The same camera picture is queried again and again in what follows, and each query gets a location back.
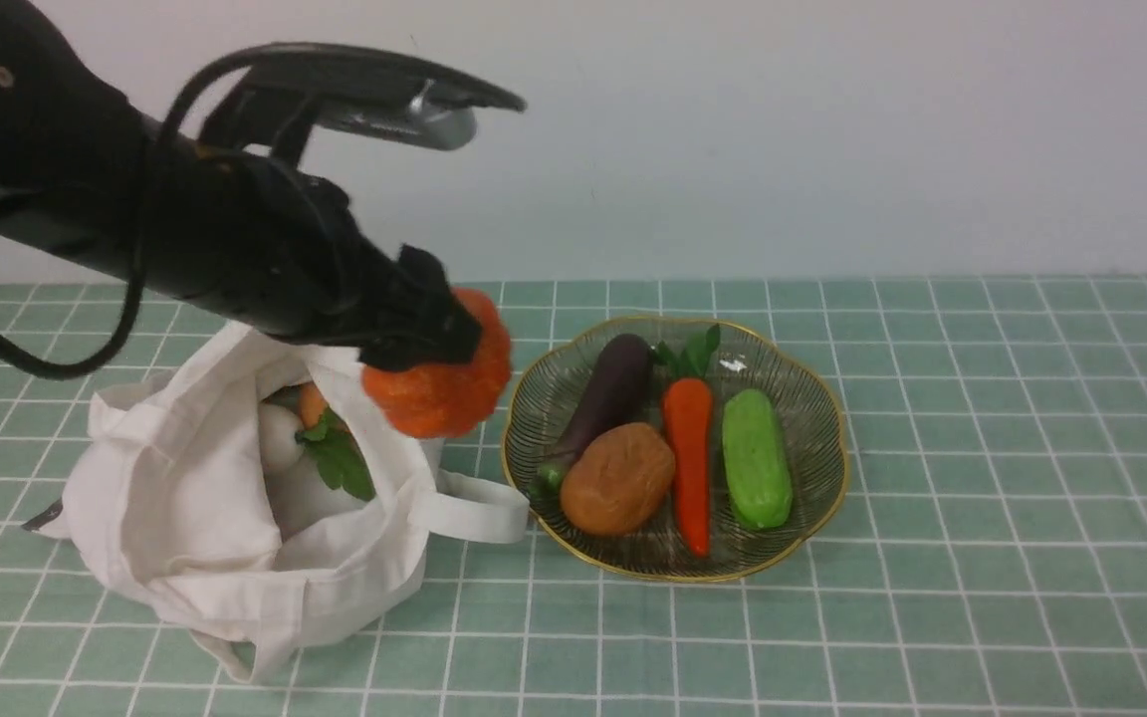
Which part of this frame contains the black cable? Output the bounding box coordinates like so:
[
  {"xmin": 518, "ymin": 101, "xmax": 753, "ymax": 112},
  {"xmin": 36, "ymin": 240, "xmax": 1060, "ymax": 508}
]
[{"xmin": 0, "ymin": 45, "xmax": 276, "ymax": 381}]

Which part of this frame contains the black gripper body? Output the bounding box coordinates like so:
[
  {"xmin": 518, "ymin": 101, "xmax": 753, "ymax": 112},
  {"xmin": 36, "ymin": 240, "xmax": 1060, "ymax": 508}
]
[{"xmin": 140, "ymin": 149, "xmax": 404, "ymax": 345}]

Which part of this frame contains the white toy radish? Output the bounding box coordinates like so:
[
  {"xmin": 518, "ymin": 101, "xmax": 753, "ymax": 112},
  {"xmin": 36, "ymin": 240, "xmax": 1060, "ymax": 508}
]
[{"xmin": 258, "ymin": 403, "xmax": 304, "ymax": 476}]

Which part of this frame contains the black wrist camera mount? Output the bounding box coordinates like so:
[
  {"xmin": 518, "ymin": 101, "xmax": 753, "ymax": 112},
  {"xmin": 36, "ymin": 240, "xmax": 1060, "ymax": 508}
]
[{"xmin": 198, "ymin": 42, "xmax": 526, "ymax": 167}]

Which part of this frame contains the white cloth tote bag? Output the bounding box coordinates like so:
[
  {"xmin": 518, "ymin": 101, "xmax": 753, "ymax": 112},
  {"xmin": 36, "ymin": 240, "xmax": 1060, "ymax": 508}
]
[{"xmin": 26, "ymin": 324, "xmax": 529, "ymax": 684}]

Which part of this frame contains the orange toy carrot on plate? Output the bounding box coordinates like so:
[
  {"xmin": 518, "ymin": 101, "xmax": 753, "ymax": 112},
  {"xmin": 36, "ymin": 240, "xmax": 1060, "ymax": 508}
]
[{"xmin": 655, "ymin": 324, "xmax": 721, "ymax": 559}]

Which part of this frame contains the orange toy carrot in bag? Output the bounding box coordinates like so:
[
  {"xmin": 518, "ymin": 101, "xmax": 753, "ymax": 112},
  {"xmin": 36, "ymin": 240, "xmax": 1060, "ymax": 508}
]
[{"xmin": 296, "ymin": 382, "xmax": 376, "ymax": 501}]

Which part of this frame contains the green toy cucumber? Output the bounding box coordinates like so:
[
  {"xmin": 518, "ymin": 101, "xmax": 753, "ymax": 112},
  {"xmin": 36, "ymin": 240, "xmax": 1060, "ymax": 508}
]
[{"xmin": 721, "ymin": 387, "xmax": 794, "ymax": 531}]

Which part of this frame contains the brown toy potato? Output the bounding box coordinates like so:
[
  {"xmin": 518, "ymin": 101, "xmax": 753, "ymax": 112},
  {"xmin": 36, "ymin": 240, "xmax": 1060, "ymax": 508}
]
[{"xmin": 560, "ymin": 422, "xmax": 674, "ymax": 537}]

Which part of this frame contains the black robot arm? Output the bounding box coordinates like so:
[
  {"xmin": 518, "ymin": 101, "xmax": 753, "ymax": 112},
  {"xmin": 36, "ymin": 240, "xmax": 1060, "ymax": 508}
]
[{"xmin": 0, "ymin": 1, "xmax": 526, "ymax": 380}]

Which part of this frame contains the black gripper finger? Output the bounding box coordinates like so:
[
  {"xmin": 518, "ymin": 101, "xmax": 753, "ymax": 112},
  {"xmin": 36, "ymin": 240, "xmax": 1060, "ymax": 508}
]
[{"xmin": 356, "ymin": 246, "xmax": 483, "ymax": 373}]

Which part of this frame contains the glass plate with gold rim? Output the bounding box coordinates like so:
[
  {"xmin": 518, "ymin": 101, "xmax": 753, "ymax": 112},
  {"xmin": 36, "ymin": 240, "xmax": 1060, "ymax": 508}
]
[{"xmin": 501, "ymin": 315, "xmax": 851, "ymax": 583}]

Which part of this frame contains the purple toy eggplant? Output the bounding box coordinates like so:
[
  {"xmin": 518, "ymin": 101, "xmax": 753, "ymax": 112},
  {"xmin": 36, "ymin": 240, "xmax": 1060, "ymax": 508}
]
[{"xmin": 532, "ymin": 333, "xmax": 654, "ymax": 493}]

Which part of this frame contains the orange toy pumpkin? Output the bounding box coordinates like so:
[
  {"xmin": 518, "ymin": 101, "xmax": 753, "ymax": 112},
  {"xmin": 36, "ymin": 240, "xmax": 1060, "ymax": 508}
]
[{"xmin": 360, "ymin": 286, "xmax": 513, "ymax": 441}]

